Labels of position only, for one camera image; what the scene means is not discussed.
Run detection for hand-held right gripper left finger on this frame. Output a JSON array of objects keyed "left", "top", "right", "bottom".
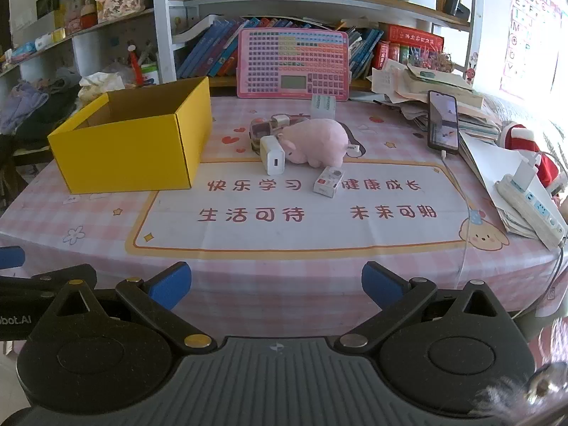
[{"left": 41, "top": 261, "right": 219, "bottom": 356}]

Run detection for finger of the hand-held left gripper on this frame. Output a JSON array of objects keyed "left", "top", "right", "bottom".
[
  {"left": 0, "top": 245, "right": 26, "bottom": 271},
  {"left": 0, "top": 264, "right": 97, "bottom": 296}
]

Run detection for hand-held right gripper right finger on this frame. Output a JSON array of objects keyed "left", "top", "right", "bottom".
[{"left": 333, "top": 261, "right": 516, "bottom": 356}]

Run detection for yellow cardboard box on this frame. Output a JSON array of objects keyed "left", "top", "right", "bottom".
[{"left": 47, "top": 76, "right": 212, "bottom": 195}]

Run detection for pink plush pig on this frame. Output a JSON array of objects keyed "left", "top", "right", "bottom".
[{"left": 276, "top": 118, "right": 361, "bottom": 168}]

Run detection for white charger adapter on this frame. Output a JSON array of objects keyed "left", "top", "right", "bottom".
[{"left": 260, "top": 135, "right": 286, "bottom": 175}]

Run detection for blue grey toy stapler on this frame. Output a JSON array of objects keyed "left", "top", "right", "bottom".
[{"left": 249, "top": 118, "right": 278, "bottom": 152}]

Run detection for pink checked tablecloth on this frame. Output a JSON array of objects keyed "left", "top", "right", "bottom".
[{"left": 0, "top": 91, "right": 568, "bottom": 347}]

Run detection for small white box red label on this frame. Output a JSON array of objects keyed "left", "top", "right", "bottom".
[{"left": 313, "top": 165, "right": 344, "bottom": 197}]

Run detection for dark cloth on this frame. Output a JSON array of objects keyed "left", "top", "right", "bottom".
[{"left": 13, "top": 77, "right": 85, "bottom": 143}]

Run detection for purple cloth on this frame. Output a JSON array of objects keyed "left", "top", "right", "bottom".
[{"left": 0, "top": 81, "right": 49, "bottom": 131}]

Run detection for white paper sheets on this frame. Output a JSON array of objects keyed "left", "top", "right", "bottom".
[{"left": 457, "top": 131, "right": 551, "bottom": 238}]

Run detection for white power strip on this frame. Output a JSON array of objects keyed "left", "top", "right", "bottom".
[{"left": 495, "top": 175, "right": 568, "bottom": 251}]

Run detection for black smartphone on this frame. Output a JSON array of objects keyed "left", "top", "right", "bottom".
[{"left": 427, "top": 90, "right": 460, "bottom": 155}]

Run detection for white plug adapter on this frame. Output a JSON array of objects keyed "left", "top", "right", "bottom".
[{"left": 515, "top": 153, "right": 543, "bottom": 189}]

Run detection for white tape roll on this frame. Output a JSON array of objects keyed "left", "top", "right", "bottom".
[{"left": 311, "top": 94, "right": 337, "bottom": 120}]

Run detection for pile of papers and books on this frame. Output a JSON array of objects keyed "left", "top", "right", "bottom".
[{"left": 370, "top": 58, "right": 504, "bottom": 143}]

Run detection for red bottle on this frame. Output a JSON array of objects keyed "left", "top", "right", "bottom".
[{"left": 128, "top": 44, "right": 143, "bottom": 86}]

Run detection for row of blue books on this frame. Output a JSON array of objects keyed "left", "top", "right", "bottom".
[{"left": 175, "top": 17, "right": 384, "bottom": 81}]

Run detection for pink learning tablet toy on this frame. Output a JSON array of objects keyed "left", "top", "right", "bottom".
[{"left": 236, "top": 28, "right": 351, "bottom": 100}]

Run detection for red book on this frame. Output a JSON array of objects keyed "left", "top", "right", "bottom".
[{"left": 377, "top": 23, "right": 444, "bottom": 72}]

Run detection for white shelf unit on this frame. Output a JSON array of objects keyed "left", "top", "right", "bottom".
[{"left": 151, "top": 0, "right": 477, "bottom": 94}]

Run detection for white charging cable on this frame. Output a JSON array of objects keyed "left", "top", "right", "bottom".
[{"left": 439, "top": 151, "right": 473, "bottom": 294}]

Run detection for grey power strip cable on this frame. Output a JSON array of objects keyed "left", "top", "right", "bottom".
[{"left": 510, "top": 244, "right": 568, "bottom": 320}]

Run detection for alphabet wall poster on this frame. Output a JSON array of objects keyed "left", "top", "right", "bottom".
[{"left": 499, "top": 0, "right": 562, "bottom": 100}]

